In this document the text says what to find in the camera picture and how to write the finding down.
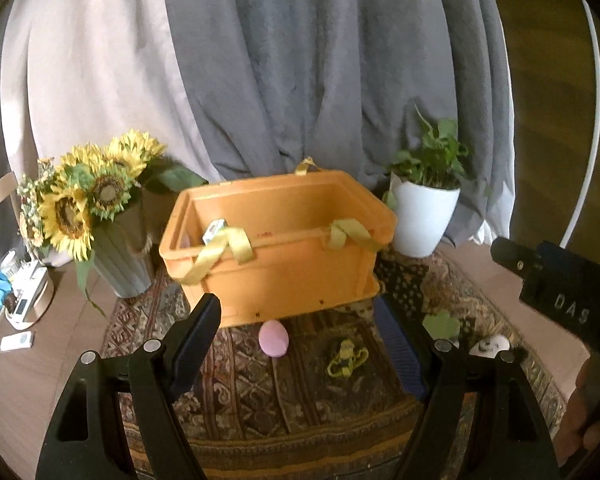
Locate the green pothos plant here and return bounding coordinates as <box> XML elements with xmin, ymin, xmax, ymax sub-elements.
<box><xmin>387</xmin><ymin>106</ymin><xmax>469</xmax><ymax>191</ymax></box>

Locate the white ribbed plant pot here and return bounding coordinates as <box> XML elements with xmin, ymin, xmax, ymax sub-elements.
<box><xmin>389</xmin><ymin>174</ymin><xmax>460</xmax><ymax>258</ymax></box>

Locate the blue white small box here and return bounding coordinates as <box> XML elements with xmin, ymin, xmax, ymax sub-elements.
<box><xmin>201</xmin><ymin>219</ymin><xmax>227</xmax><ymax>245</ymax></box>

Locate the white round floor lamp arc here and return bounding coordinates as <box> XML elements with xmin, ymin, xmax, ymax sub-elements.
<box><xmin>559</xmin><ymin>0</ymin><xmax>600</xmax><ymax>248</ymax></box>

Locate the person right hand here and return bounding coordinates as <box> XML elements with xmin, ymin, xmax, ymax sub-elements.
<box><xmin>553</xmin><ymin>352</ymin><xmax>600</xmax><ymax>466</ymax></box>

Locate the pink egg sponge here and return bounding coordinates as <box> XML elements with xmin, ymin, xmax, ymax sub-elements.
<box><xmin>258</xmin><ymin>320</ymin><xmax>289</xmax><ymax>359</ymax></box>

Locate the grey ribbed vase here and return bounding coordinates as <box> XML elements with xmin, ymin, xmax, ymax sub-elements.
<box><xmin>93</xmin><ymin>202</ymin><xmax>155</xmax><ymax>298</ymax></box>

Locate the beige sheer curtain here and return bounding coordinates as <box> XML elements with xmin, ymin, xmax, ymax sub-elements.
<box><xmin>0</xmin><ymin>0</ymin><xmax>222</xmax><ymax>182</ymax></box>

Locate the artificial sunflower bouquet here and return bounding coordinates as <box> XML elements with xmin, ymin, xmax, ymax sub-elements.
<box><xmin>17</xmin><ymin>129</ymin><xmax>207</xmax><ymax>290</ymax></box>

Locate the patterned oriental rug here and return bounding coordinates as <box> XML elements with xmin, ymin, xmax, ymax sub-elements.
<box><xmin>99</xmin><ymin>244</ymin><xmax>569</xmax><ymax>480</ymax></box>

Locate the white remote control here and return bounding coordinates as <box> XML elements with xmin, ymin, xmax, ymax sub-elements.
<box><xmin>0</xmin><ymin>330</ymin><xmax>34</xmax><ymax>352</ymax></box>

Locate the orange plastic storage crate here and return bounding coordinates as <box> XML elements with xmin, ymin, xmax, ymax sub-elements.
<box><xmin>159</xmin><ymin>164</ymin><xmax>396</xmax><ymax>327</ymax></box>

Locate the minion rubber toy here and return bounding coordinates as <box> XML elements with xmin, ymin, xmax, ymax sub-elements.
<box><xmin>326</xmin><ymin>339</ymin><xmax>370</xmax><ymax>378</ymax></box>

